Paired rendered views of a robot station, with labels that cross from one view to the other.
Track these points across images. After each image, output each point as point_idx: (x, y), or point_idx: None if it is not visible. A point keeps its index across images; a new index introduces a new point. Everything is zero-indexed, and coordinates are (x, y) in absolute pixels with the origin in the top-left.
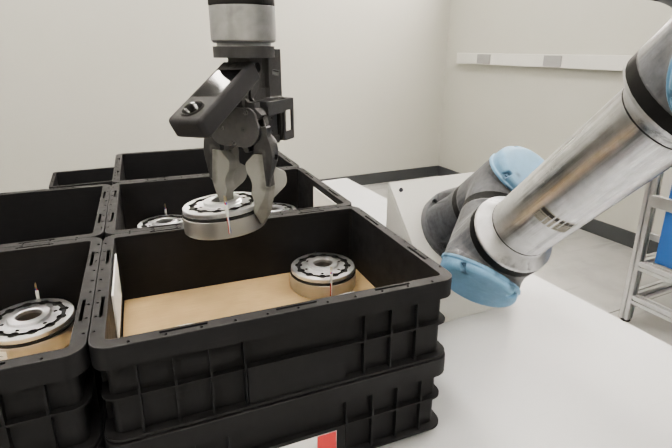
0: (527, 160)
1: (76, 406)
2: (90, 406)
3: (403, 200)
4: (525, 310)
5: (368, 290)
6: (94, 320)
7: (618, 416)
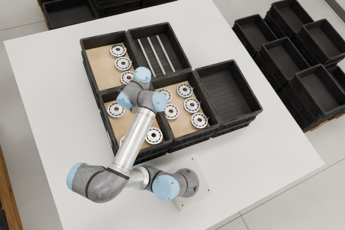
0: (166, 187)
1: (98, 96)
2: None
3: (189, 160)
4: (174, 214)
5: (115, 138)
6: (107, 91)
7: (121, 218)
